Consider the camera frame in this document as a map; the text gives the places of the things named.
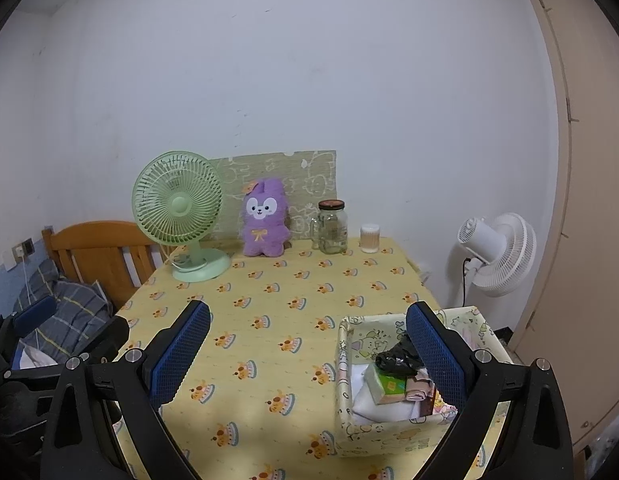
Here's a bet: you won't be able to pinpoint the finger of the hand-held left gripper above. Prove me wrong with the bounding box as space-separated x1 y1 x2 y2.
0 295 58 367
4 312 130 391

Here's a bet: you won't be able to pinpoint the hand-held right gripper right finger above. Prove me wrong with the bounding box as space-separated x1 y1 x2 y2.
406 301 575 480

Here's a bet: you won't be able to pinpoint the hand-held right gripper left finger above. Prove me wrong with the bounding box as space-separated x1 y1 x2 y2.
40 300 213 480

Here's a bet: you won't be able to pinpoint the beige stockings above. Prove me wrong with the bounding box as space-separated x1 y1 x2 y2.
404 372 435 403

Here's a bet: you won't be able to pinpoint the black plastic bag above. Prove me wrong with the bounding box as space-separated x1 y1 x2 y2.
374 332 425 376

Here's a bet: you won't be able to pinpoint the green colourful packet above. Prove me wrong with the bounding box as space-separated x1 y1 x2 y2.
372 362 407 406

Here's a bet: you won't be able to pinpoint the pink packet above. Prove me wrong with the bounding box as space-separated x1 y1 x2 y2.
429 390 457 418

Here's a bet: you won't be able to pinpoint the yellow cartoon storage box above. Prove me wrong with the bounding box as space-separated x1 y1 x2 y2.
334 305 513 458

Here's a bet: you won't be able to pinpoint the grey plaid pillow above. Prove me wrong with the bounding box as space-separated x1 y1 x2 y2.
12 260 115 356

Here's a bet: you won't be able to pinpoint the white bed cloth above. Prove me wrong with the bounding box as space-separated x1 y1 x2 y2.
12 347 58 368

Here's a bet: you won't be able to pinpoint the wooden bed headboard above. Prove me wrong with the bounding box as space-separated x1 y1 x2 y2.
42 220 165 311

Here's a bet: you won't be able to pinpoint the yellow printed tablecloth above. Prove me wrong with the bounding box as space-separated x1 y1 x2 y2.
110 237 515 480

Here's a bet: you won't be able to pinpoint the cotton swab container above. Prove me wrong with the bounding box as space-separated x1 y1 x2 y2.
360 223 380 254

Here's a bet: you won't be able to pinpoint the green desk fan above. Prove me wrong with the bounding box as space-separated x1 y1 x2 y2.
132 149 232 282

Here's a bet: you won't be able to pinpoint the purple plush bunny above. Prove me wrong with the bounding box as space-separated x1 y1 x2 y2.
241 177 293 258

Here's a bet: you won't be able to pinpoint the glass jar with dark lid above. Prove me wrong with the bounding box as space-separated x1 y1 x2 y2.
311 200 349 255

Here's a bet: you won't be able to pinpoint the beige door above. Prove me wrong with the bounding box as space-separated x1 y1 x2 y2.
509 0 619 451

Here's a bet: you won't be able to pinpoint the green cartoon printed board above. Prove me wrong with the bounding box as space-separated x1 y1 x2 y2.
208 149 337 243

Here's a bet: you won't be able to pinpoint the white charging cable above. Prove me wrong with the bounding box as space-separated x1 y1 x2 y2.
20 262 40 351

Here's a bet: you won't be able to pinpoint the wall outlet with charger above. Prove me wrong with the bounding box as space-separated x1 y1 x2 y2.
12 237 35 266

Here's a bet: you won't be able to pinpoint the black fan cable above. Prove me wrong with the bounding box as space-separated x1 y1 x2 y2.
462 257 483 306

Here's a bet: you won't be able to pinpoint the white pedestal fan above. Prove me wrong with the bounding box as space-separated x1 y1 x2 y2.
457 212 537 298

